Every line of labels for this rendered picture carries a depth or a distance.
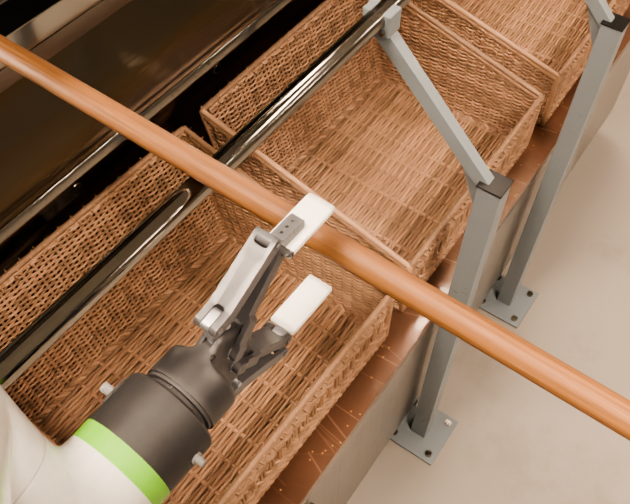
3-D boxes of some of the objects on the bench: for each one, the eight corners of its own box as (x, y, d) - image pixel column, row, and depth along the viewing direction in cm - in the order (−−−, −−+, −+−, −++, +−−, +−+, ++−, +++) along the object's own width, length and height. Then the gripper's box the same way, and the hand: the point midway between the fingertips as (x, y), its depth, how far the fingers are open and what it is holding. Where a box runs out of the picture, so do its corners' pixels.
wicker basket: (209, 205, 156) (191, 108, 133) (355, 63, 183) (360, -37, 160) (403, 318, 139) (420, 230, 117) (532, 145, 166) (566, 46, 144)
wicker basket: (-14, 414, 128) (-84, 337, 105) (201, 213, 154) (182, 117, 132) (191, 594, 111) (160, 547, 88) (394, 334, 137) (410, 247, 115)
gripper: (113, 307, 54) (288, 140, 65) (167, 435, 75) (294, 293, 85) (188, 360, 52) (358, 178, 62) (223, 478, 72) (347, 326, 82)
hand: (315, 252), depth 73 cm, fingers open, 13 cm apart
